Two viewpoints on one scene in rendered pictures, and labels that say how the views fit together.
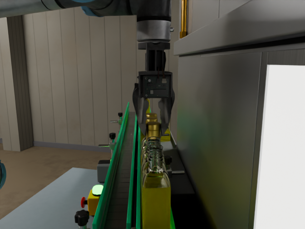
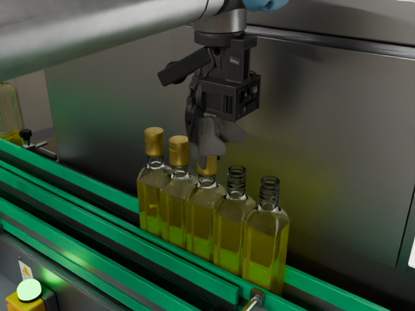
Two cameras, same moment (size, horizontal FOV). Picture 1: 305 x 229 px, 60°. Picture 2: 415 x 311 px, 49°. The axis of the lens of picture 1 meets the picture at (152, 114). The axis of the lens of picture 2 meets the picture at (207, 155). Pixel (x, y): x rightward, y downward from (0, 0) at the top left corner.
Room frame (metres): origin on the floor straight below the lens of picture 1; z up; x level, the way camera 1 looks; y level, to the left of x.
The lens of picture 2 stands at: (0.21, 0.51, 1.48)
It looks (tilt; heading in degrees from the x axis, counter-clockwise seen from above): 27 degrees down; 309
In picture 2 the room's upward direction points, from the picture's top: straight up
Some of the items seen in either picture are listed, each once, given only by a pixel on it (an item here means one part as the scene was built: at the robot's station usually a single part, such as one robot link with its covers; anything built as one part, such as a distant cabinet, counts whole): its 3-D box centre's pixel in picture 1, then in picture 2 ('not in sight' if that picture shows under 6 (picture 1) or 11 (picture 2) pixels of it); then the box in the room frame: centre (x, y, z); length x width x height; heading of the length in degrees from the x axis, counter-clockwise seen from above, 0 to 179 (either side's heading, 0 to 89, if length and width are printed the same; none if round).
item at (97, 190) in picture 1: (98, 189); (28, 289); (0.91, 0.20, 0.84); 0.04 x 0.04 x 0.03
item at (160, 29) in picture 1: (155, 33); (220, 16); (0.60, -0.01, 1.37); 0.08 x 0.08 x 0.05
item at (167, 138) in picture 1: (165, 116); (7, 110); (1.42, -0.07, 1.01); 0.06 x 0.06 x 0.26; 88
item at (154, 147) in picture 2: (150, 121); (154, 141); (0.74, 0.00, 1.14); 0.04 x 0.04 x 0.04
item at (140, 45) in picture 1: (154, 71); (223, 74); (0.59, 0.00, 1.29); 0.09 x 0.08 x 0.12; 3
